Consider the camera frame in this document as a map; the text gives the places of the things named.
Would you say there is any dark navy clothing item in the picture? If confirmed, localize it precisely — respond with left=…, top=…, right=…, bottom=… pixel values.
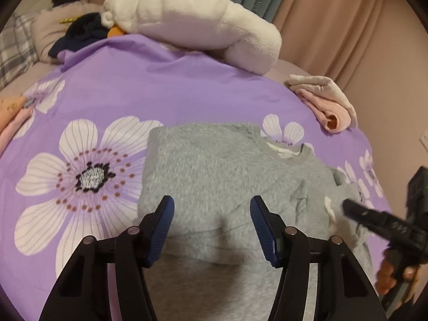
left=48, top=12, right=109, bottom=59

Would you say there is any white fluffy folded blanket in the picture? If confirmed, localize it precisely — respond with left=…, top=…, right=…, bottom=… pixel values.
left=101, top=0, right=281, bottom=75

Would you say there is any folded orange pink garment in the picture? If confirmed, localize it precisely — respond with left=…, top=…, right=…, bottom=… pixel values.
left=0, top=96, right=33, bottom=154

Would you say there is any grey New York sweatshirt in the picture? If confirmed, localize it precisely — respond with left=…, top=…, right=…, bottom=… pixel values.
left=139, top=123, right=373, bottom=320

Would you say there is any purple floral bed sheet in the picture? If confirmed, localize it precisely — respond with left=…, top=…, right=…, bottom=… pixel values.
left=1, top=35, right=389, bottom=320

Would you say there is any grey mauve pillow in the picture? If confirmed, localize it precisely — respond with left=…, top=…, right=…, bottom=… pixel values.
left=30, top=2, right=103, bottom=64

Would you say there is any white wall power strip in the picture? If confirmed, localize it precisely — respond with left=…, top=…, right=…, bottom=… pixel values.
left=419, top=130, right=428, bottom=151

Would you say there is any pink curtain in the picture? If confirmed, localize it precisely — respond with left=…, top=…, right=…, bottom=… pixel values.
left=90, top=0, right=402, bottom=88

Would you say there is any person's right hand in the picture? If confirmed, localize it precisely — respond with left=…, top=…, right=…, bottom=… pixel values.
left=375, top=249, right=421, bottom=300

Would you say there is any grey plaid pillow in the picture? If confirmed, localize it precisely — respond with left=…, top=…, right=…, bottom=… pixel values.
left=1, top=13, right=39, bottom=89

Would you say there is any folded pink cream garment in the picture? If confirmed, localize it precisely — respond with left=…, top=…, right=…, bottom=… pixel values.
left=284, top=75, right=358, bottom=134

